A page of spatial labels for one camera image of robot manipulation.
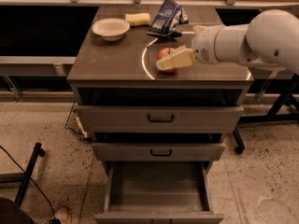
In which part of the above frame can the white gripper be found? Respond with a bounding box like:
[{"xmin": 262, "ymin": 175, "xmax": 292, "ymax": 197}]
[{"xmin": 156, "ymin": 25, "xmax": 223, "ymax": 71}]

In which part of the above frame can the red apple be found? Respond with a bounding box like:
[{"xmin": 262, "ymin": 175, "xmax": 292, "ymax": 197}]
[{"xmin": 157, "ymin": 48, "xmax": 177, "ymax": 74}]

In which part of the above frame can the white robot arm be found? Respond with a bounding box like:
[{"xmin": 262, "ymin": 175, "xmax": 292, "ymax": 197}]
[{"xmin": 156, "ymin": 9, "xmax": 299, "ymax": 75}]

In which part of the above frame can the grey drawer cabinet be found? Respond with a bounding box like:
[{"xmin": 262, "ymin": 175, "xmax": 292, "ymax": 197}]
[{"xmin": 66, "ymin": 5, "xmax": 254, "ymax": 224}]

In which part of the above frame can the top drawer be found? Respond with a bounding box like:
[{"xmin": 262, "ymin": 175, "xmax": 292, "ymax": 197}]
[{"xmin": 76, "ymin": 105, "xmax": 243, "ymax": 133}]

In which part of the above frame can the middle drawer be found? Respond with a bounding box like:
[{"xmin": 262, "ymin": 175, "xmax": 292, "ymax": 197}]
[{"xmin": 92, "ymin": 143, "xmax": 225, "ymax": 161}]

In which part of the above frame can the open bottom drawer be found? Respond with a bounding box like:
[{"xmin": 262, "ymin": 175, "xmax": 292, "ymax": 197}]
[{"xmin": 94, "ymin": 161, "xmax": 224, "ymax": 224}]

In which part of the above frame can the blue chip bag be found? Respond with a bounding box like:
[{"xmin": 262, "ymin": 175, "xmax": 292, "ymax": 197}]
[{"xmin": 148, "ymin": 0, "xmax": 189, "ymax": 37}]

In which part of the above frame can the yellow sponge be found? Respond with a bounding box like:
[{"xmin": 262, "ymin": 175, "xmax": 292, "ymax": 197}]
[{"xmin": 125, "ymin": 13, "xmax": 150, "ymax": 27}]

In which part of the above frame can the white bowl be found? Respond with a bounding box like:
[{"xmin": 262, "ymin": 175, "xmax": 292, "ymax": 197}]
[{"xmin": 92, "ymin": 18, "xmax": 130, "ymax": 41}]

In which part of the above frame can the black table leg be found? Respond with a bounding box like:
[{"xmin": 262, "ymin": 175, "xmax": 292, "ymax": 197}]
[{"xmin": 233, "ymin": 129, "xmax": 245, "ymax": 154}]

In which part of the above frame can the black metal stand leg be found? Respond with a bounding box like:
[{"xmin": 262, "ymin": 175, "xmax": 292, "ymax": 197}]
[{"xmin": 15, "ymin": 143, "xmax": 45, "ymax": 206}]

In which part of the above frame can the person's shoe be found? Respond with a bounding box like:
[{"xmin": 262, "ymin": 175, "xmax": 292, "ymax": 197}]
[{"xmin": 47, "ymin": 206, "xmax": 71, "ymax": 224}]

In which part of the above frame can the wire mesh basket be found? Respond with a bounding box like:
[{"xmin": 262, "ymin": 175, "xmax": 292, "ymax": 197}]
[{"xmin": 65, "ymin": 102, "xmax": 91, "ymax": 143}]

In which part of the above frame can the black floor cable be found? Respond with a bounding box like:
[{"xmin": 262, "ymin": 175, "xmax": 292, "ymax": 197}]
[{"xmin": 0, "ymin": 145, "xmax": 59, "ymax": 224}]

